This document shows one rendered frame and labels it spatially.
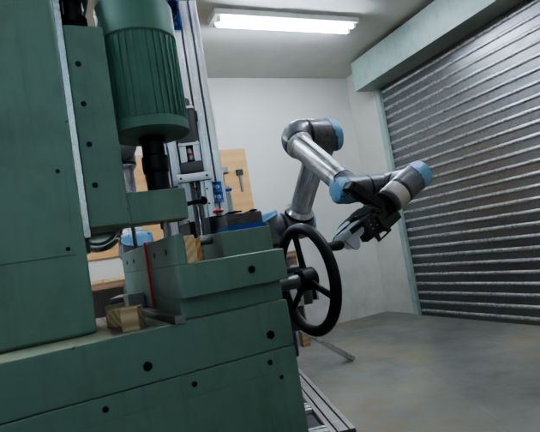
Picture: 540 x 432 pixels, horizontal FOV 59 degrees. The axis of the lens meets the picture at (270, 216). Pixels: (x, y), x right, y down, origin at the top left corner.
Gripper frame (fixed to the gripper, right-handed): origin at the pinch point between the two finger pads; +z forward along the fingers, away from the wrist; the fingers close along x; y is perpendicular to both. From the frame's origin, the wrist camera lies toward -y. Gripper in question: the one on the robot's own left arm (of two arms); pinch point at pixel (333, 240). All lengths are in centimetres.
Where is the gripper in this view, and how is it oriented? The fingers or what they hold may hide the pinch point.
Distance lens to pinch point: 119.9
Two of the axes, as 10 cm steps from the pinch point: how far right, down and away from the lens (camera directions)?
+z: -7.2, 5.8, -3.7
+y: 5.5, 8.1, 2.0
